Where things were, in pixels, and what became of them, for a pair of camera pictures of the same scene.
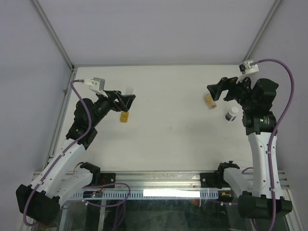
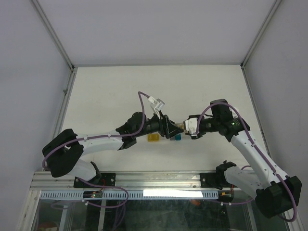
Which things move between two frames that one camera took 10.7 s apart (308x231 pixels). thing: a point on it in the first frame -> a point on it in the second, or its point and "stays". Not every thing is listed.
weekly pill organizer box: x=124 y=115 -> x=155 y=137
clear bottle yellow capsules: x=211 y=104 -> x=181 y=125
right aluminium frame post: x=262 y=30 stays
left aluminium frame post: x=53 y=32 stays
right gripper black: x=215 y=89 -> x=199 y=134
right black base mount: x=216 y=179 stays
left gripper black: x=124 y=101 -> x=168 y=128
